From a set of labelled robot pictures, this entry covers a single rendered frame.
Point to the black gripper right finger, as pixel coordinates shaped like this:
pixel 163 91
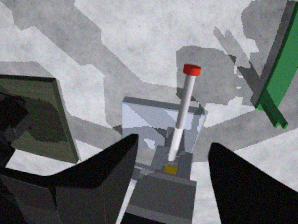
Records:
pixel 245 195

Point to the grey pin with dark red head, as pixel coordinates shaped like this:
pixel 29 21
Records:
pixel 191 71

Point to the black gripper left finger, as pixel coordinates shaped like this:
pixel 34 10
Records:
pixel 88 193

